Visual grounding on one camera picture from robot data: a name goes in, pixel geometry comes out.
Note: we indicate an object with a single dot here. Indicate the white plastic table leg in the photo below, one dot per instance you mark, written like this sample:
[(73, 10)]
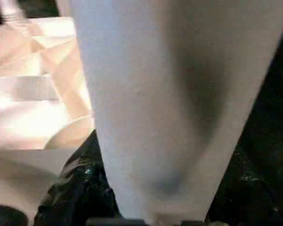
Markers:
[(10, 9), (167, 82)]

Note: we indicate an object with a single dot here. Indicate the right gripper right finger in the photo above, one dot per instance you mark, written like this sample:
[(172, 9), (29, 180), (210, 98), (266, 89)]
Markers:
[(254, 188)]

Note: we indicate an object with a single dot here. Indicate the white plastic table top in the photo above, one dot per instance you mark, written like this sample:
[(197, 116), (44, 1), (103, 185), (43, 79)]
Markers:
[(26, 106)]

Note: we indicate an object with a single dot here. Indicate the black mat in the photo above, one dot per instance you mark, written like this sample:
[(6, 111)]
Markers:
[(268, 106)]

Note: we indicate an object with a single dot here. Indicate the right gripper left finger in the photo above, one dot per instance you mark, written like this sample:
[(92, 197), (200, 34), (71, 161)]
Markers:
[(77, 188)]

